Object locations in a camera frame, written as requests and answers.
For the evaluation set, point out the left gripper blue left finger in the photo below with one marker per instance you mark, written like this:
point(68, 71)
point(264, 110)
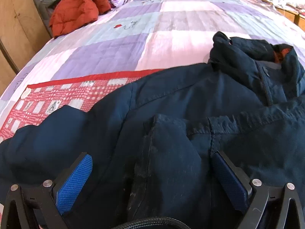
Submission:
point(52, 198)

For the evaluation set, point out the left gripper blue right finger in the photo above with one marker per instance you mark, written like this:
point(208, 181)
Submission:
point(259, 204)

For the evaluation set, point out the navy blue padded jacket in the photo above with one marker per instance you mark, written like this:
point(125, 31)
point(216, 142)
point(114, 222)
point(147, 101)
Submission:
point(152, 141)

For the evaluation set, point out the red checkered blanket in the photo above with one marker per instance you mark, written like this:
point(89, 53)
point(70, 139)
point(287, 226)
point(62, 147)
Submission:
point(40, 100)

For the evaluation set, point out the wooden wardrobe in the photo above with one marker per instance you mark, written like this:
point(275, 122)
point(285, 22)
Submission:
point(23, 34)

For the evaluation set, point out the wooden nightstand drawers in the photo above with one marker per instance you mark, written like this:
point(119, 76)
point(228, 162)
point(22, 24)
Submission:
point(293, 14)

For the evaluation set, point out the orange red puffer jacket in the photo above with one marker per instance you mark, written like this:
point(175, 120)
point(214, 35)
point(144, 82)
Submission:
point(69, 15)

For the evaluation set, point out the purple pink patchwork bed quilt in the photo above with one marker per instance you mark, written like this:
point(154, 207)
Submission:
point(153, 34)

